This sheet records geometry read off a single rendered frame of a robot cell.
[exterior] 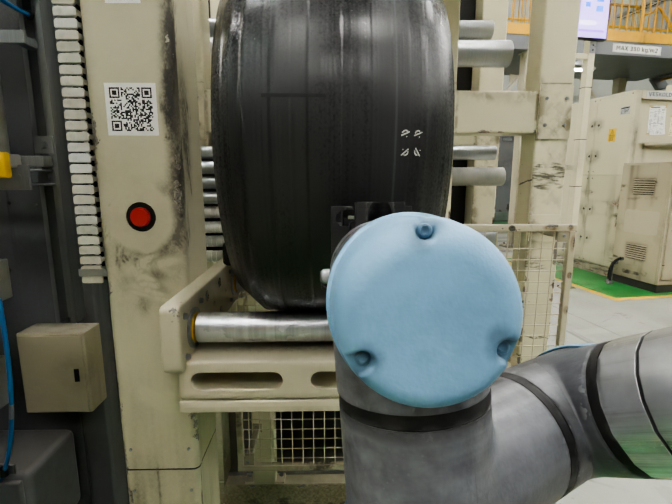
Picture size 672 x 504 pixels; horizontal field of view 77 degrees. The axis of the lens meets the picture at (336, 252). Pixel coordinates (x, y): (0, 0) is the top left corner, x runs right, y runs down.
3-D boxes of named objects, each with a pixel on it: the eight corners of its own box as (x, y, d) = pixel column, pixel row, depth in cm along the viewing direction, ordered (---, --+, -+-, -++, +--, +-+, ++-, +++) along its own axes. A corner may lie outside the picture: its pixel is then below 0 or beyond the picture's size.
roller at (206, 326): (193, 306, 65) (197, 331, 66) (184, 322, 60) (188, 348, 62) (421, 304, 65) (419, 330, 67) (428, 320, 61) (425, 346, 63)
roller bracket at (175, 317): (162, 376, 58) (156, 308, 57) (228, 295, 97) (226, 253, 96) (186, 376, 58) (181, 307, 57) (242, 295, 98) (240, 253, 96)
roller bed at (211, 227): (187, 264, 107) (179, 143, 102) (203, 254, 121) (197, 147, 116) (265, 264, 107) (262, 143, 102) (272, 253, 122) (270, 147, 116)
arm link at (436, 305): (335, 446, 16) (317, 215, 15) (331, 356, 27) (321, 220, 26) (546, 429, 16) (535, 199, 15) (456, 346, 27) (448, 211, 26)
